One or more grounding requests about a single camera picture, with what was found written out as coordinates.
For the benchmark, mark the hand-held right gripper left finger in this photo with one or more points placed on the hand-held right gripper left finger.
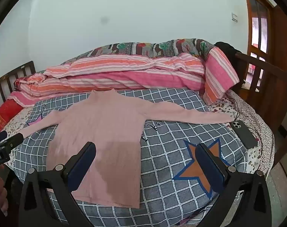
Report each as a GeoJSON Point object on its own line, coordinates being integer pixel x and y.
{"type": "Point", "coordinates": [83, 167]}

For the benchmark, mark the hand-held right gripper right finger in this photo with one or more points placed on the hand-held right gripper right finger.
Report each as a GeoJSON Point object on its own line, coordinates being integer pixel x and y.
{"type": "Point", "coordinates": [208, 170]}

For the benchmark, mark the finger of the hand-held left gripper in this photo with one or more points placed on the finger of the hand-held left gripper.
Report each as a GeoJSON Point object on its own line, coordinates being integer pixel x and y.
{"type": "Point", "coordinates": [15, 139]}
{"type": "Point", "coordinates": [0, 137]}

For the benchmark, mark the pink knit sweater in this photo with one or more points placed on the pink knit sweater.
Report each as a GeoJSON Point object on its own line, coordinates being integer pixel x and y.
{"type": "Point", "coordinates": [98, 134]}

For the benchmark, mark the person's left hand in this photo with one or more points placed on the person's left hand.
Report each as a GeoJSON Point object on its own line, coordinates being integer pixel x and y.
{"type": "Point", "coordinates": [0, 194]}

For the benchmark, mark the red pillow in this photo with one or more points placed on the red pillow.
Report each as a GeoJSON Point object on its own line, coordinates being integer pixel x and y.
{"type": "Point", "coordinates": [6, 113]}

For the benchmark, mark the smartphone in dark case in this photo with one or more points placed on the smartphone in dark case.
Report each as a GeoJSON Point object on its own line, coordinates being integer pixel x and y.
{"type": "Point", "coordinates": [244, 134]}

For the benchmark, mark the grey checked star blanket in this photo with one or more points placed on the grey checked star blanket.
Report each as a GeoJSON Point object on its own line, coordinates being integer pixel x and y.
{"type": "Point", "coordinates": [169, 127]}

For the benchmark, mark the floral bed sheet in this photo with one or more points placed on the floral bed sheet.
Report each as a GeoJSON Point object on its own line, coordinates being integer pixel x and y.
{"type": "Point", "coordinates": [247, 113]}

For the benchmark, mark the wooden headboard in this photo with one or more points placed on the wooden headboard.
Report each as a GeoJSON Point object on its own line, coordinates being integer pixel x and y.
{"type": "Point", "coordinates": [27, 67]}

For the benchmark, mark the pink striped pillow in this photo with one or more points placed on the pink striped pillow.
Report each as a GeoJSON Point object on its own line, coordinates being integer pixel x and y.
{"type": "Point", "coordinates": [219, 73]}

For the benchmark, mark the pink orange striped quilt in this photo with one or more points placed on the pink orange striped quilt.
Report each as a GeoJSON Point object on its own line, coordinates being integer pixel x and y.
{"type": "Point", "coordinates": [122, 75]}

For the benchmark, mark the wooden footboard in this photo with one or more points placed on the wooden footboard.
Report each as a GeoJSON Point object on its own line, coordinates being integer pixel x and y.
{"type": "Point", "coordinates": [275, 87]}

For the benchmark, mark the dark clothing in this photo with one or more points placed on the dark clothing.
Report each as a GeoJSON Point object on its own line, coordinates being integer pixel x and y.
{"type": "Point", "coordinates": [226, 48]}

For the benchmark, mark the floral patterned quilt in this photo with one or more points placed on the floral patterned quilt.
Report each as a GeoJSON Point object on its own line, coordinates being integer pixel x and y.
{"type": "Point", "coordinates": [157, 46]}

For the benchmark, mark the wooden bedside desk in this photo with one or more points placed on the wooden bedside desk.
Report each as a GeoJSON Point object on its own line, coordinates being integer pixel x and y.
{"type": "Point", "coordinates": [279, 28]}

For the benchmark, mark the white light switch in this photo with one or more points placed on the white light switch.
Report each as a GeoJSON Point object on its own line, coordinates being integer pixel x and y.
{"type": "Point", "coordinates": [234, 17]}

